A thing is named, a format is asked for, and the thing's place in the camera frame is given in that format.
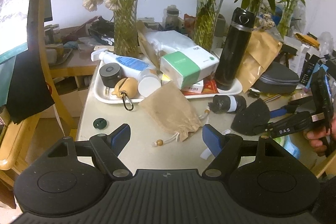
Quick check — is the blue wet wipes pack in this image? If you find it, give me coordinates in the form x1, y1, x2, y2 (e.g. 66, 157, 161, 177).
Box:
282, 135, 301, 160

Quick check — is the black foam sponge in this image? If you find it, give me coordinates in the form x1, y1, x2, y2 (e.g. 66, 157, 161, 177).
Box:
231, 99, 270, 136

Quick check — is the black garbage bag roll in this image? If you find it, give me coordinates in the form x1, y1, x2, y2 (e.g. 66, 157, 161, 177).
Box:
208, 95, 247, 114

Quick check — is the beige drawstring pouch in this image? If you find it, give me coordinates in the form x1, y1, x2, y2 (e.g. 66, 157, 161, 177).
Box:
139, 81, 202, 141

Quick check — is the grey white cloth strip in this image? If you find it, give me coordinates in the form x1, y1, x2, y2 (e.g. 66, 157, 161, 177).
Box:
200, 128, 231, 160

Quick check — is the person right hand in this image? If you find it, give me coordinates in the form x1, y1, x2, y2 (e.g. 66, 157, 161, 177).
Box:
303, 115, 336, 156

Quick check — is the black button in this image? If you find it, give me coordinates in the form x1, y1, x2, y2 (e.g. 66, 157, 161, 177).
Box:
93, 118, 108, 130

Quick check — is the grey zip case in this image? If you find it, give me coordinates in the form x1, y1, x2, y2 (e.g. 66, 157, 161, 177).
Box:
252, 62, 299, 94

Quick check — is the white product box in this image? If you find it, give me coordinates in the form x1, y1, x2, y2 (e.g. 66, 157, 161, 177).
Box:
289, 44, 310, 77

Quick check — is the black product box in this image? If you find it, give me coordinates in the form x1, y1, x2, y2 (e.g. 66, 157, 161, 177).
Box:
299, 55, 319, 87

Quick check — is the tan pouch with carabiner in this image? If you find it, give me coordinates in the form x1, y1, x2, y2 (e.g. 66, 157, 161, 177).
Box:
112, 77, 138, 111

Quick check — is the white serving tray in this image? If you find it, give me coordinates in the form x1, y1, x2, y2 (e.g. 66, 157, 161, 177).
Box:
93, 58, 244, 104

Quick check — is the brown paper bag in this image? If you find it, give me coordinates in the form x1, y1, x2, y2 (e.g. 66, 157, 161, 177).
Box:
236, 31, 282, 93

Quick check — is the yellow cloth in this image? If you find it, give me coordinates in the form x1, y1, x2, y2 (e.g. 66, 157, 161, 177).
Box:
294, 32, 320, 50

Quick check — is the black thermos bottle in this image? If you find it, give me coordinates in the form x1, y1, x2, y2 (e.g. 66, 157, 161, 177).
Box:
214, 7, 256, 90

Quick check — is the black round speaker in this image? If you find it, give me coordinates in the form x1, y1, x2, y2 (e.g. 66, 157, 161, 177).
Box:
99, 63, 122, 88

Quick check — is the white pill bottle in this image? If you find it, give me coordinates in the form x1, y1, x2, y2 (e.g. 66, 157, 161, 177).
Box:
138, 69, 161, 98

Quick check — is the blue white spray bottle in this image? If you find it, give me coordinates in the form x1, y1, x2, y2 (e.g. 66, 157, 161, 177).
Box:
91, 48, 157, 79

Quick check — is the green white tissue box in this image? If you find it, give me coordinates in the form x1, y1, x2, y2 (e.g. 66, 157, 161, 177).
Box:
159, 46, 219, 89

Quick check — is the wooden chair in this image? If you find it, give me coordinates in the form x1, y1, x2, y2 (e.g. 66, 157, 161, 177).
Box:
1, 0, 77, 189

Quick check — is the glass vase bamboo far right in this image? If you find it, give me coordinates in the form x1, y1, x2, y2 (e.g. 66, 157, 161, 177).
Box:
277, 0, 298, 38

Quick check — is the glass vase with bamboo right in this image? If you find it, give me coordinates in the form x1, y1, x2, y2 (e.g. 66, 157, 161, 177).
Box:
240, 0, 263, 15

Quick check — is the glass vase with bamboo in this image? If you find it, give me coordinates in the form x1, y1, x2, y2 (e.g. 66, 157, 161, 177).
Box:
113, 0, 139, 57
240, 0, 263, 15
193, 0, 223, 51

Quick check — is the glass vase with bamboo centre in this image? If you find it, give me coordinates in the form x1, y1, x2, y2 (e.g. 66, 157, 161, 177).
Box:
193, 0, 223, 51

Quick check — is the glass vase with bamboo left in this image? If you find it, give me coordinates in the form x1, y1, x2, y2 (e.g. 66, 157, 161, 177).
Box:
113, 0, 139, 57

